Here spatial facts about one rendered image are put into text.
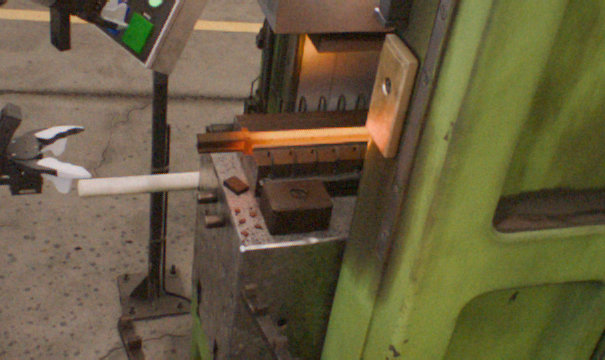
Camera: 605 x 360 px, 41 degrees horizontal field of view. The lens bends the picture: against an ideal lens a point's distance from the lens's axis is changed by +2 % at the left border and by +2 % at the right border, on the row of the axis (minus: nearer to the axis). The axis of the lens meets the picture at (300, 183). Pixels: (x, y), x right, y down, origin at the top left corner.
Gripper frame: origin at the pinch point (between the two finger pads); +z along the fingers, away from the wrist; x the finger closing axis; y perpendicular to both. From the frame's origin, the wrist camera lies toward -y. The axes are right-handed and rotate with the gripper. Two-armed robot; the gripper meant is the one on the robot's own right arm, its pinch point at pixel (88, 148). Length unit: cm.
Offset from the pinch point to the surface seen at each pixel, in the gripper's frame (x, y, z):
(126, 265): -73, 100, 16
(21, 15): -259, 100, -12
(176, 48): -40.1, 1.2, 23.2
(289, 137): 1.1, -0.7, 38.7
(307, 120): -7.3, 1.1, 45.4
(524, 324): 43, 15, 74
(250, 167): 3.0, 4.8, 30.7
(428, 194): 44, -19, 45
